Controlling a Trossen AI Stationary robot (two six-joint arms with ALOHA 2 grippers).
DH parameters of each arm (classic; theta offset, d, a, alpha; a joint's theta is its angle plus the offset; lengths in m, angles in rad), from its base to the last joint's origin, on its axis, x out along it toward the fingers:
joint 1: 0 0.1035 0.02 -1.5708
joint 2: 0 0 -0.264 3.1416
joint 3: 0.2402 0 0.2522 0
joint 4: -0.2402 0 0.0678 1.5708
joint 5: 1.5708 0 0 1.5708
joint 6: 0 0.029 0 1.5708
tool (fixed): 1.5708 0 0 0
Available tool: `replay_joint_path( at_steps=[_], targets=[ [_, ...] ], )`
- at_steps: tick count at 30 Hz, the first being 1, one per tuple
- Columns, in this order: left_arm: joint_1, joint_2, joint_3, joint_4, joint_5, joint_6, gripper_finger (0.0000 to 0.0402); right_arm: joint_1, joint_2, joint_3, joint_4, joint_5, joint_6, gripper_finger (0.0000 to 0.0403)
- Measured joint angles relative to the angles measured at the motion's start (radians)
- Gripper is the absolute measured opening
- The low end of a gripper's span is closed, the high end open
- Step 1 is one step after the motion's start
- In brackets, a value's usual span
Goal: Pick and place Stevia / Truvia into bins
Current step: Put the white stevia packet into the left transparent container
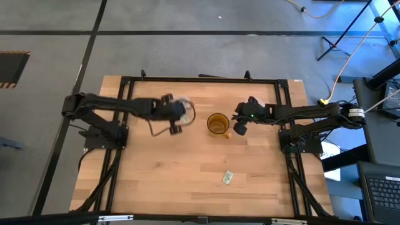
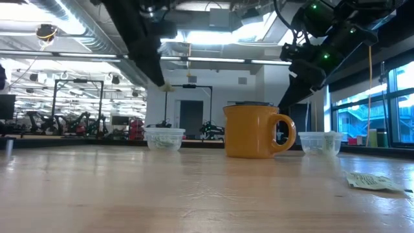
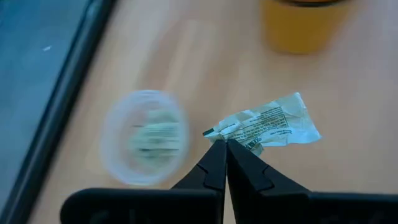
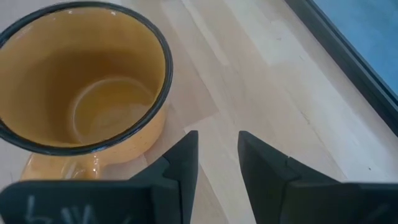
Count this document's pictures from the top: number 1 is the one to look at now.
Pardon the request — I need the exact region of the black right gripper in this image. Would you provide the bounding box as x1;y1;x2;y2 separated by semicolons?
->
232;101;268;136

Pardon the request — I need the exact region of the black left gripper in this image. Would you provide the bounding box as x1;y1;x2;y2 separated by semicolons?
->
152;92;186;136

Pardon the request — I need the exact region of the yellow ceramic mug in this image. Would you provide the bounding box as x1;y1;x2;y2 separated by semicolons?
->
206;112;233;140

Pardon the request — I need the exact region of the white paper sheet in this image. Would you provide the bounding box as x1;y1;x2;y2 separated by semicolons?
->
321;141;341;182

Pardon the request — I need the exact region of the black tripod stand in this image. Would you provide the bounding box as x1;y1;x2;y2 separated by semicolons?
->
317;0;373;62

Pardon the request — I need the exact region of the dark grey desk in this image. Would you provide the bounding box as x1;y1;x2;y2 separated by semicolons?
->
352;76;400;166

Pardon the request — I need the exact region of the black keyboard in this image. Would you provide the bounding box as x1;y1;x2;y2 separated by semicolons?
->
357;161;400;225

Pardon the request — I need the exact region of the black hazard striped floor mat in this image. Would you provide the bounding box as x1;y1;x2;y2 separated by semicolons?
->
0;51;31;89

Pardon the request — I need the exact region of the grey metal stand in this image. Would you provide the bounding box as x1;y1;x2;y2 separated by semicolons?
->
370;0;400;60

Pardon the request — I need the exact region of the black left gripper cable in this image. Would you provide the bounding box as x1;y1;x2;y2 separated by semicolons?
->
147;101;197;138

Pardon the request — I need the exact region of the black table frame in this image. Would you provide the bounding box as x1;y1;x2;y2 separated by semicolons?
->
70;69;335;225

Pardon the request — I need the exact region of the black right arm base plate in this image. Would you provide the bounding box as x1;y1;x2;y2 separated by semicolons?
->
279;128;323;154

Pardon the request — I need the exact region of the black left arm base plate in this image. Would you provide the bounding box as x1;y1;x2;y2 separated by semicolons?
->
83;124;129;150

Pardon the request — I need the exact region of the silver metal bracket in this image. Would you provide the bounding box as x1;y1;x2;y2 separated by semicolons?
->
271;217;309;225
98;214;134;223

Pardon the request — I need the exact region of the yellow cable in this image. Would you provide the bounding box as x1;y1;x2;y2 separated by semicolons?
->
318;0;400;106

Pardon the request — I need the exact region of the orange cable with black plug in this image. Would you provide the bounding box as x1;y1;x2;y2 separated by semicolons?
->
286;0;344;19

